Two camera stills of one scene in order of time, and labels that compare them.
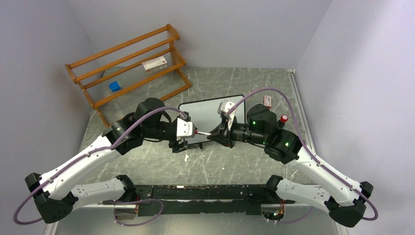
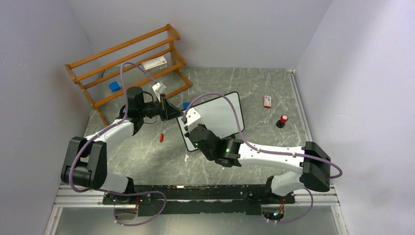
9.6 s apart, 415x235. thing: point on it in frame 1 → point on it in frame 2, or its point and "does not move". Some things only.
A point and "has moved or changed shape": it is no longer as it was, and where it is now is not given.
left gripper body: x=172 y=142 → x=158 y=107
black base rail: x=154 y=199 does not move
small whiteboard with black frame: x=204 y=113 has moved or changed shape
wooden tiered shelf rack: x=120 y=79 does not move
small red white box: x=267 y=101 does not move
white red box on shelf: x=154 y=64 does not move
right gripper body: x=238 y=131 → x=187 y=133
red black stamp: x=281 y=122 does not move
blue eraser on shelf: x=114 y=86 does not move
